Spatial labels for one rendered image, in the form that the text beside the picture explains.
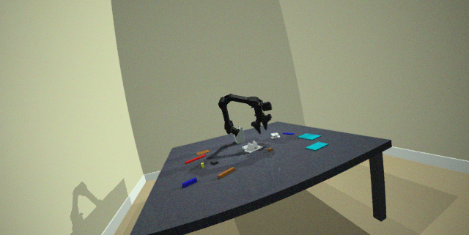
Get blue rectangular bar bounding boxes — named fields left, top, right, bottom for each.
left=182, top=177, right=197, bottom=188

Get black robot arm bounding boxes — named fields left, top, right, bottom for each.
left=218, top=94, right=272, bottom=137

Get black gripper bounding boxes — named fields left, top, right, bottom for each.
left=251, top=112, right=269, bottom=134

